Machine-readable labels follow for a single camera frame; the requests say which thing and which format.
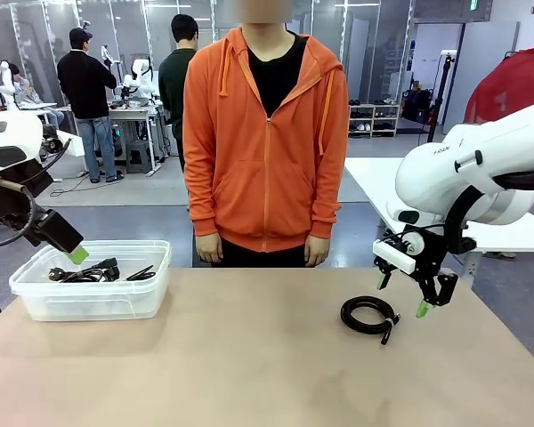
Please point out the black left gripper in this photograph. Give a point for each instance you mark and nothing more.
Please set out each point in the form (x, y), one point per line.
(9, 200)

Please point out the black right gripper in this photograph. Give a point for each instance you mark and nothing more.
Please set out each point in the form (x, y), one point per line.
(436, 255)

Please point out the person's left forearm orange sleeve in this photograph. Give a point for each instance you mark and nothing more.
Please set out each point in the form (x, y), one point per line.
(325, 213)

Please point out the person's right forearm orange sleeve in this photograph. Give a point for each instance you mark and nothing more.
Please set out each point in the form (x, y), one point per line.
(204, 209)

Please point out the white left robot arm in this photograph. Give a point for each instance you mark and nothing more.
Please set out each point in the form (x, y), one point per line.
(9, 133)

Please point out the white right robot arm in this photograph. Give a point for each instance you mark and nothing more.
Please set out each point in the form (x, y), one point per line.
(427, 178)

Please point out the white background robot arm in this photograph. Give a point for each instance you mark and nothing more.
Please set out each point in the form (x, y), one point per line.
(2, 84)
(140, 78)

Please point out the person's left hand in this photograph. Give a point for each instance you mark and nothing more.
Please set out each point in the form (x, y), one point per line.
(318, 250)

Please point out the person's right hand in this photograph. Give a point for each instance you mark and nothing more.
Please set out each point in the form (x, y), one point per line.
(209, 249)

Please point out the clear plastic storage container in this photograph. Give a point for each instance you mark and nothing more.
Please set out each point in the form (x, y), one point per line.
(93, 302)

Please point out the white background table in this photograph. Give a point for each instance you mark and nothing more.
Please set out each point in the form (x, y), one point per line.
(369, 178)

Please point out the grey plastic stool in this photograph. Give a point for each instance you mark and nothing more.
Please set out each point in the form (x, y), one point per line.
(139, 155)

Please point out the white desk with equipment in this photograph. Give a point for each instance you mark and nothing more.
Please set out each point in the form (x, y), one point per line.
(133, 113)

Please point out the man in black jacket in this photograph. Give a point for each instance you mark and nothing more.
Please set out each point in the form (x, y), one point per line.
(86, 89)

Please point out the person in grey hoodie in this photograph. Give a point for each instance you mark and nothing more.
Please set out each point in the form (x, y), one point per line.
(26, 89)

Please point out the wooden shoe rack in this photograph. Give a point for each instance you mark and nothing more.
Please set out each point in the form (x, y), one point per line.
(374, 120)

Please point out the black tripod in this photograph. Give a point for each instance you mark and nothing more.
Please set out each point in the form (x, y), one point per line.
(440, 98)

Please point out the man in dark green top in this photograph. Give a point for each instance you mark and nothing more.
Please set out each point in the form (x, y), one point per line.
(173, 84)

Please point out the person in orange hoodie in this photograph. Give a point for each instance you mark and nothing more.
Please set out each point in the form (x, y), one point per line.
(267, 155)

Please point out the red cape on mannequin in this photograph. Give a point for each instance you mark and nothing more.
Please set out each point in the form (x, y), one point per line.
(507, 93)

